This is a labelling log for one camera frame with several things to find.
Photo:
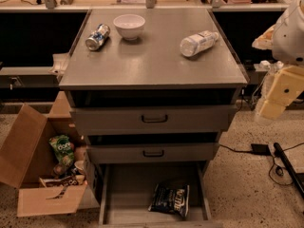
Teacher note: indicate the grey drawer cabinet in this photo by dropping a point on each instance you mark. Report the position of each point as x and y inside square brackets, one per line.
[151, 71]

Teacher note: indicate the white bowl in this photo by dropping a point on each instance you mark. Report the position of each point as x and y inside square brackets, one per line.
[129, 26]

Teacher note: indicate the white plug adapter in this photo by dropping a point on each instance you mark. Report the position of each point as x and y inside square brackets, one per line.
[265, 64]

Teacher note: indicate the black bar on floor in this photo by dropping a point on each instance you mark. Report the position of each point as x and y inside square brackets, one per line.
[295, 176]

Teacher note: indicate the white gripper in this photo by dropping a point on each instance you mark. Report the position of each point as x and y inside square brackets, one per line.
[290, 42]

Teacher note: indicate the top grey drawer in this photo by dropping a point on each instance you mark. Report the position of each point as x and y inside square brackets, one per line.
[152, 120]

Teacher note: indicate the black power adapter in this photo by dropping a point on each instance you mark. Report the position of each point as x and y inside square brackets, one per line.
[260, 149]

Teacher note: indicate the brown cardboard box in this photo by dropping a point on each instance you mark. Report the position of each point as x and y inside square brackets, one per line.
[26, 157]

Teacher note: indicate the green snack bag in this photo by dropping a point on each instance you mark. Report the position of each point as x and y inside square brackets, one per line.
[62, 150]

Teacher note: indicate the brown snack pack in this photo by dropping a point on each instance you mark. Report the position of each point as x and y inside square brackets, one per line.
[66, 181]

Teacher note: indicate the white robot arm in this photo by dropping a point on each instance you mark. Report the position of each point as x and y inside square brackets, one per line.
[285, 39]

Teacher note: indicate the middle grey drawer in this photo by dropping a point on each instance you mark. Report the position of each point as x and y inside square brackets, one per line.
[175, 152]

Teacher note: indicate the clear plastic water bottle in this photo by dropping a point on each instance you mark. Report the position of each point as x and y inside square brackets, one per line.
[199, 42]

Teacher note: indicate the bottom grey open drawer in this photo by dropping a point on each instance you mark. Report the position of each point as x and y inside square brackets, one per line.
[129, 188]

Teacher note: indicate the silver blue soda can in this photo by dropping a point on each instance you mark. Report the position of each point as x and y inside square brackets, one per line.
[97, 38]

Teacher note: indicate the blue chip bag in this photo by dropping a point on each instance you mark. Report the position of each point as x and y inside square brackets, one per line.
[170, 201]

